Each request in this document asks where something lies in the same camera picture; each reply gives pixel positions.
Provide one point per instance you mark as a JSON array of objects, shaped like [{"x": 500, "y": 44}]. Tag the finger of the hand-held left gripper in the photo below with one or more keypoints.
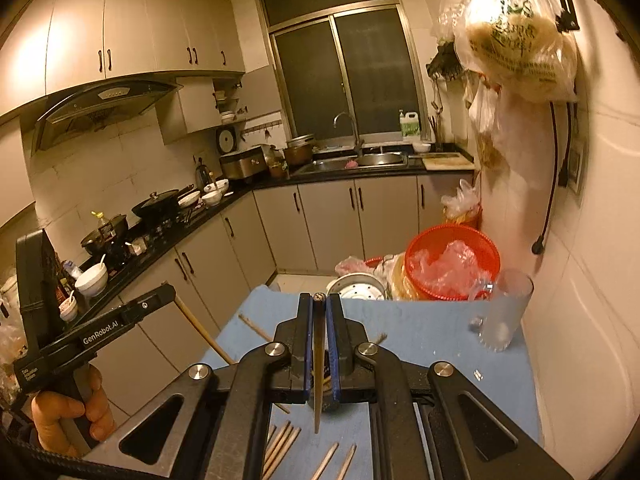
[{"x": 155, "y": 296}]

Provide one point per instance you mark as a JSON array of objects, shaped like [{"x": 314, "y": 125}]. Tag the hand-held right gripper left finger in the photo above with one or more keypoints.
[{"x": 306, "y": 350}]

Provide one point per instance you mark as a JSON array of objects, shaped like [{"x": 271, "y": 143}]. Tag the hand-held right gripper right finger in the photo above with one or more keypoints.
[{"x": 334, "y": 350}]

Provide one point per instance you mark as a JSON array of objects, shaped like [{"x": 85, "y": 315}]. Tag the long brown wooden chopstick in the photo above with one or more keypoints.
[
  {"x": 318, "y": 390},
  {"x": 205, "y": 332}
]

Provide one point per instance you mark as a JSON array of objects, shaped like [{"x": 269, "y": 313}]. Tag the bunch of wooden chopsticks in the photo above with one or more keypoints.
[{"x": 282, "y": 442}]

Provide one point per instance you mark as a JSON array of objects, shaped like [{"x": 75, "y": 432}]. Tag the person's left hand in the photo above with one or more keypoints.
[{"x": 55, "y": 420}]

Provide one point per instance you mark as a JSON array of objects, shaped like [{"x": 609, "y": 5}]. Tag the small white sauce bowl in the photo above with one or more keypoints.
[{"x": 69, "y": 310}]

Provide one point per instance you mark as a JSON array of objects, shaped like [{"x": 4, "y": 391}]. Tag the black kitchen countertop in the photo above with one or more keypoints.
[{"x": 165, "y": 247}]

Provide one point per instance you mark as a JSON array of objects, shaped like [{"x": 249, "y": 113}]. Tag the large white bowl with spoon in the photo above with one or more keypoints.
[{"x": 91, "y": 282}]

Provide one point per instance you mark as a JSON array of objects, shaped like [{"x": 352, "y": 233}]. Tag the white metal steamer pot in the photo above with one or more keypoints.
[{"x": 357, "y": 287}]

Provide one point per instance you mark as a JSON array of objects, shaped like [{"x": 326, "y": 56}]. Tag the gas stove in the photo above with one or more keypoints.
[{"x": 165, "y": 225}]

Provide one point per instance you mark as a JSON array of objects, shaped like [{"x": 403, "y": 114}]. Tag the black wok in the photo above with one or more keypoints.
[{"x": 102, "y": 240}]

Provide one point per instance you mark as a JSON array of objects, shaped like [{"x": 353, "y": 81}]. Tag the pink plastic bag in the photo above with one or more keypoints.
[{"x": 350, "y": 264}]

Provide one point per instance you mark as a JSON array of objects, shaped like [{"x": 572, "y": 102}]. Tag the black frying pan with lid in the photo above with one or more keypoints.
[{"x": 157, "y": 205}]

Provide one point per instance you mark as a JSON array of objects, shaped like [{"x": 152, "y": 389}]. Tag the blue table mat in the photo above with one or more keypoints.
[{"x": 425, "y": 340}]

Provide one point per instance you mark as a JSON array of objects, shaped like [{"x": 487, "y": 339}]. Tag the yellow cooking oil bottle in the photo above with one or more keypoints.
[{"x": 101, "y": 219}]

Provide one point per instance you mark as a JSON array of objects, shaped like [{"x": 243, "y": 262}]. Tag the red plastic basket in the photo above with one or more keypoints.
[{"x": 417, "y": 260}]

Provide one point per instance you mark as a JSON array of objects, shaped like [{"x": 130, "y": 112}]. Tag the black electric kettle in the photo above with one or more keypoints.
[{"x": 202, "y": 175}]

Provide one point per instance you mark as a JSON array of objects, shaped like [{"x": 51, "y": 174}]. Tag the grey base cabinets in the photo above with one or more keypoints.
[{"x": 325, "y": 220}]

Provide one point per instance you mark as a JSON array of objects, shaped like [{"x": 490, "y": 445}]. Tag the crumpled clear plastic bag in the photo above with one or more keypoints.
[{"x": 450, "y": 265}]

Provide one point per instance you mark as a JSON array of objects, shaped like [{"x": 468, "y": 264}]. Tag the silver rice cooker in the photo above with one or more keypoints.
[{"x": 242, "y": 165}]

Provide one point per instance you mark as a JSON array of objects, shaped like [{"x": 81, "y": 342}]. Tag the black square kitchen scale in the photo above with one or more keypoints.
[{"x": 226, "y": 141}]

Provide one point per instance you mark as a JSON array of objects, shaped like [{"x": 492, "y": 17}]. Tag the frosted glass mug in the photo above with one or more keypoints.
[{"x": 505, "y": 310}]

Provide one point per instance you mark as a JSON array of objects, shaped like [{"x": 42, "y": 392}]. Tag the brown glass jar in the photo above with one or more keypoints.
[{"x": 277, "y": 165}]

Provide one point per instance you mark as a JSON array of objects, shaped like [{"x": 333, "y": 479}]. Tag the small open shelf cabinet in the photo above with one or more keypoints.
[{"x": 195, "y": 110}]

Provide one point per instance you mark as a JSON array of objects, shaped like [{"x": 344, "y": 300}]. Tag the white yellow plastic bag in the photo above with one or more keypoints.
[{"x": 460, "y": 205}]

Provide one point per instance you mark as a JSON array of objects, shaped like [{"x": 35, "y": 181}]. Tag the brown cooking pot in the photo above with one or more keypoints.
[{"x": 297, "y": 155}]

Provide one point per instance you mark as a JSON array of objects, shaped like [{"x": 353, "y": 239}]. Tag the stainless steel sink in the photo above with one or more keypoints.
[{"x": 380, "y": 160}]

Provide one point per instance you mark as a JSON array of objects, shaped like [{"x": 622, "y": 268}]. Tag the black range hood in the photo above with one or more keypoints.
[{"x": 105, "y": 102}]

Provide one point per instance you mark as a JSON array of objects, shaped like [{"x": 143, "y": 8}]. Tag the chrome faucet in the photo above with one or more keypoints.
[{"x": 356, "y": 132}]

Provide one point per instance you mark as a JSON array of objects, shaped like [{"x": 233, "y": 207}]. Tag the wooden cutting board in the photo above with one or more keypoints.
[{"x": 447, "y": 161}]

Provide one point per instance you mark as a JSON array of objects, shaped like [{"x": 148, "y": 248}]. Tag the small white mortar bowl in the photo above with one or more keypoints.
[{"x": 421, "y": 147}]

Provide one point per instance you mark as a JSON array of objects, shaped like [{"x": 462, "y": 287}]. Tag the white green detergent bottle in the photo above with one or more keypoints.
[{"x": 410, "y": 127}]

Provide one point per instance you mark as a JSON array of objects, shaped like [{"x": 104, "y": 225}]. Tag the counter utensil holder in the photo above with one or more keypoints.
[{"x": 435, "y": 135}]

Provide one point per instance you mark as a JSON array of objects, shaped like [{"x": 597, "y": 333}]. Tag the clear bag with brown contents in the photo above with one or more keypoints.
[{"x": 487, "y": 150}]

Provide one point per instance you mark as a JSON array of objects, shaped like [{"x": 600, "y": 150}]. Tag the hanging metal ladle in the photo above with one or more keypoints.
[{"x": 436, "y": 105}]

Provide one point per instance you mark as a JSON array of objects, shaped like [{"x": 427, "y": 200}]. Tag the beige upper cabinets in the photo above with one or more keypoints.
[{"x": 125, "y": 30}]

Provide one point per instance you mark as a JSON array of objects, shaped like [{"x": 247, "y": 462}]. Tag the kitchen window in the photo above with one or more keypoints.
[{"x": 345, "y": 60}]

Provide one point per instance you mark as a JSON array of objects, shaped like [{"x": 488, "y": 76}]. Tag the clear bag of flatbread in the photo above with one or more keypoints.
[{"x": 520, "y": 55}]

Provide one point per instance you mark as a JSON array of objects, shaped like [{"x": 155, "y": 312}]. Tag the wall utensil hook rail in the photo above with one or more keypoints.
[{"x": 260, "y": 130}]

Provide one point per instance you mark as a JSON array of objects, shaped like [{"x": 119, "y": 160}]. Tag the wall socket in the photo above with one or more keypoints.
[{"x": 575, "y": 165}]

